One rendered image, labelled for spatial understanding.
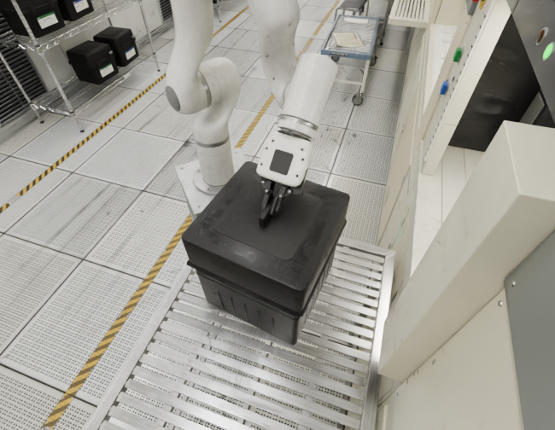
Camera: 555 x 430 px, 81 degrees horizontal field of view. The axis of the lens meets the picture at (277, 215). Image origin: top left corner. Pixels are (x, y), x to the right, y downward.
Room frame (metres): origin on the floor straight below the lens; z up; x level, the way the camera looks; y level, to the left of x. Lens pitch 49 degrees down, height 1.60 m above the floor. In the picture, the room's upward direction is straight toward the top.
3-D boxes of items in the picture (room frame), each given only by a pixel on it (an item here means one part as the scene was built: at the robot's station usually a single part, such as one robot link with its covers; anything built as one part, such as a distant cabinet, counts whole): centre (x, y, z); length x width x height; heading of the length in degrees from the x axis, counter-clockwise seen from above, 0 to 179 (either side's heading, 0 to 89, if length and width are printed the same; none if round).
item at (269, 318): (0.48, 0.02, 0.85); 0.28 x 0.28 x 0.17; 63
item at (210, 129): (0.95, 0.20, 1.07); 0.19 x 0.12 x 0.24; 135
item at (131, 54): (3.28, 1.54, 0.31); 0.30 x 0.28 x 0.26; 165
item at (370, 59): (3.21, -0.70, 0.24); 0.97 x 0.52 x 0.48; 164
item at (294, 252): (0.48, 0.02, 1.02); 0.29 x 0.29 x 0.13; 63
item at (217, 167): (0.92, 0.22, 0.85); 0.19 x 0.19 x 0.18
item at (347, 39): (3.05, -0.62, 0.47); 0.31 x 0.23 x 0.02; 3
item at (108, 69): (2.94, 1.64, 0.31); 0.30 x 0.28 x 0.26; 157
